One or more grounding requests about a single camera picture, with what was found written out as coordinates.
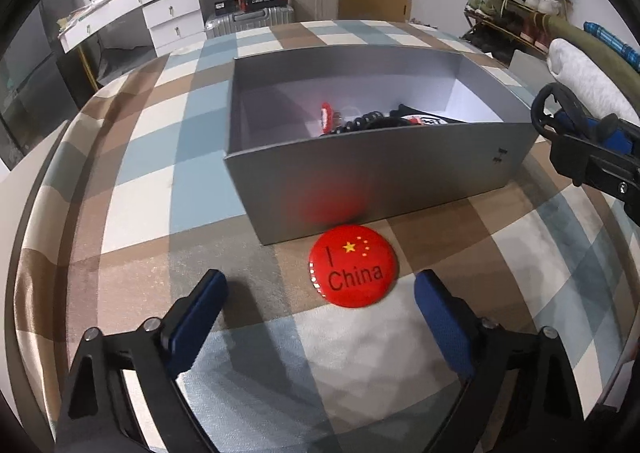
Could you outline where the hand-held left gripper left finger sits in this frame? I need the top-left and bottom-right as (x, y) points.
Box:
(54, 269), (228, 453)

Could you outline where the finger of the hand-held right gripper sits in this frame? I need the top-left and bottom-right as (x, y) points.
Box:
(547, 133), (640, 226)
(554, 110), (640, 155)

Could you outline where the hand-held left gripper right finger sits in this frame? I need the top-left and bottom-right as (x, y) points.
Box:
(414, 269), (586, 453)

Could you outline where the round red badge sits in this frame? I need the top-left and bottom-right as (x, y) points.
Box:
(309, 225), (399, 309)

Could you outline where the round white badge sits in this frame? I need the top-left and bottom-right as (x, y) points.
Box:
(402, 114), (447, 127)

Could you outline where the grey cardboard box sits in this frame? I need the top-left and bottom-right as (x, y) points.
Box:
(223, 44), (539, 247)

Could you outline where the small black hair claw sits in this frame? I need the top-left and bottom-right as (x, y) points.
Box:
(384, 102), (422, 120)

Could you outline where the black spiral hair tie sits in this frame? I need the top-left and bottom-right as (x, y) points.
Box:
(342, 109), (389, 133)

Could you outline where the white rolled blanket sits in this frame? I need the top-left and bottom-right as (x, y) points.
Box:
(546, 37), (639, 122)

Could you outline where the blue plaid roll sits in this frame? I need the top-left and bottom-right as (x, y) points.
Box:
(582, 20), (640, 67)

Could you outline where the grey flat panel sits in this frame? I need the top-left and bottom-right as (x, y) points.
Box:
(509, 50), (557, 100)

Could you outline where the green rolled mat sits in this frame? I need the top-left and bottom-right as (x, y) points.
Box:
(535, 13), (640, 85)

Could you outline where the checked tablecloth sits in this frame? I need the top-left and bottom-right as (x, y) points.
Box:
(15, 19), (640, 453)

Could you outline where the dark refrigerator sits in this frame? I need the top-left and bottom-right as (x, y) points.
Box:
(0, 0), (96, 156)

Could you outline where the silver suitcase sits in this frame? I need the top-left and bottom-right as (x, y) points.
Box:
(205, 5), (296, 39)

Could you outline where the white dressing table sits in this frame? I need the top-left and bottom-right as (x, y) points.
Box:
(57, 0), (206, 57)

